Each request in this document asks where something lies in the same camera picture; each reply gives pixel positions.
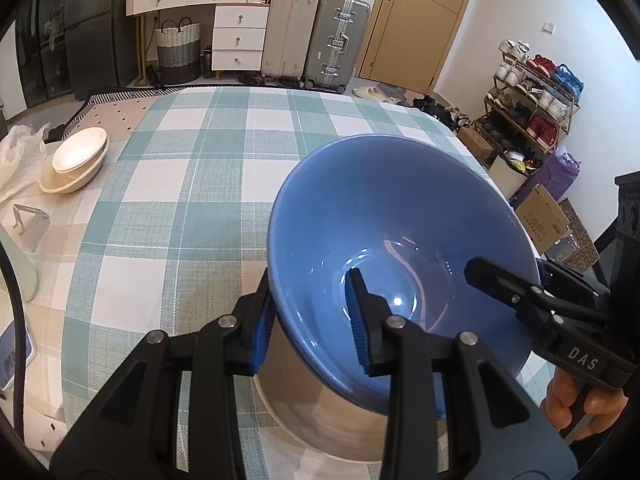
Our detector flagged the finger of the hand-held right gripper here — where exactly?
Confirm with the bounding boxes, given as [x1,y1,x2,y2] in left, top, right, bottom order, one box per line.
[537,259,609,307]
[464,257,608,326]

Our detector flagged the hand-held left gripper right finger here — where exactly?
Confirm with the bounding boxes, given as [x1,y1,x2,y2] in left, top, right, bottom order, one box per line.
[344,267,581,480]

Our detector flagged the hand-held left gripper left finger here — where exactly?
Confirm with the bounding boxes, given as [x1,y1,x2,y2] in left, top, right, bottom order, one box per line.
[50,267,278,480]

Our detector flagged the beige suitcase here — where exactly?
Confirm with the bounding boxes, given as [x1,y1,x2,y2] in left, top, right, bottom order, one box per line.
[260,0,321,86]

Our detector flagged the large printed cardboard box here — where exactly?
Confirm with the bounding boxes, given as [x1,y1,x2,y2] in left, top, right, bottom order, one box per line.
[515,183,573,256]

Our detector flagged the small closed cardboard box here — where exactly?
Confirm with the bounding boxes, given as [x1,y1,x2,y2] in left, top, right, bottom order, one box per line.
[456,126,493,161]

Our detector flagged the woven laundry basket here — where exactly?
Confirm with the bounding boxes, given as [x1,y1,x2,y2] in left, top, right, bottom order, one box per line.
[155,17,202,86]

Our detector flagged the small cream bowl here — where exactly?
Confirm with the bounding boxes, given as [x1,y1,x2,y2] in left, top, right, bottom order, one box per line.
[52,127,109,175]

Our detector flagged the tan door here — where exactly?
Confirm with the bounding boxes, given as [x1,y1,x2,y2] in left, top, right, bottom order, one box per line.
[357,0,483,93]

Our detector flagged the grey refrigerator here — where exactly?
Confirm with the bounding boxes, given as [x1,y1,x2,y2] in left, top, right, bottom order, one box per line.
[65,0,151,100]

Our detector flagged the smartphone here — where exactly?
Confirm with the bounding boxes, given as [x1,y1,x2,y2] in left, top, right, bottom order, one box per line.
[0,317,37,393]

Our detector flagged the dotted brown box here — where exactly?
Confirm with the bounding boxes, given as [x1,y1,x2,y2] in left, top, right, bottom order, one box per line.
[550,197,598,273]

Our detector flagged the blue bowl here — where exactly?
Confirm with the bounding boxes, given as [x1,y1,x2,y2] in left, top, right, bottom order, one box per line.
[266,134,543,417]

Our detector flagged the person's right hand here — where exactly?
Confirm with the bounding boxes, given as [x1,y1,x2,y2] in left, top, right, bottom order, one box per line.
[540,374,632,436]

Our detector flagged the white vanity desk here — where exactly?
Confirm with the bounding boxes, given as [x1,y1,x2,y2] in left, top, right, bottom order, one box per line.
[125,0,271,78]

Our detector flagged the rows of racked sneakers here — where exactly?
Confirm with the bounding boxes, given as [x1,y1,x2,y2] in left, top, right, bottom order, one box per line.
[492,39,585,151]

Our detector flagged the scattered shoes and slippers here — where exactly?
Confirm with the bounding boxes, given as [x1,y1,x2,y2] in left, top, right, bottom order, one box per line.
[352,85,473,133]

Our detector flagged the wide cream bowl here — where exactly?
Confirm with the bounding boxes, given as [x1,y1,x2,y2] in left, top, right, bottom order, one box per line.
[39,147,110,195]

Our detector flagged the wooden shoe rack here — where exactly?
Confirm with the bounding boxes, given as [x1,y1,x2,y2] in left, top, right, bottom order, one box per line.
[472,50,581,161]

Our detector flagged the white tumbler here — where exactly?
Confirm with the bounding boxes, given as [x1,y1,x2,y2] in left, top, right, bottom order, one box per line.
[0,240,40,303]

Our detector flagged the white plastic bag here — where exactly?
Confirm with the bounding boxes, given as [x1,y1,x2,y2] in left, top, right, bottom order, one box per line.
[0,124,51,201]

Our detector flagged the purple bag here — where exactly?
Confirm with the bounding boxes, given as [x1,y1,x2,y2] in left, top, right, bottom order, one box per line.
[510,146,581,211]

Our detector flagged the cream plate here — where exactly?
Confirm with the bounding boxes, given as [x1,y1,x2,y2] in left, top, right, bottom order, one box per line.
[254,327,447,462]

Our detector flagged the black cable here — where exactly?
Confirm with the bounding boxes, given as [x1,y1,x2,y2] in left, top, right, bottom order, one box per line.
[0,247,26,441]

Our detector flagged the silver suitcase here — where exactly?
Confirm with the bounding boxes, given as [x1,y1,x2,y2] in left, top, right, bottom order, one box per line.
[302,0,372,95]

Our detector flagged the cream trash bin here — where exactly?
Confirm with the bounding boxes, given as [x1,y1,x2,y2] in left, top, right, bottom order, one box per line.
[487,149,533,200]

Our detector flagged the clear phone stand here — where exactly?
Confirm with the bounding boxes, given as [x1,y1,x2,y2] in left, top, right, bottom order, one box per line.
[10,203,51,252]

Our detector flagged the checked tablecloth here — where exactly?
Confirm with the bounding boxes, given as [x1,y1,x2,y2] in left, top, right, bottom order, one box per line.
[0,85,543,480]

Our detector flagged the patterned floor rug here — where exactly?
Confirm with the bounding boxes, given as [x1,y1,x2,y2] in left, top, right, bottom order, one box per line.
[65,87,186,133]

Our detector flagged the dark glass cabinet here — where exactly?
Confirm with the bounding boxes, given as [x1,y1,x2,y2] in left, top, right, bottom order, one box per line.
[15,0,71,111]

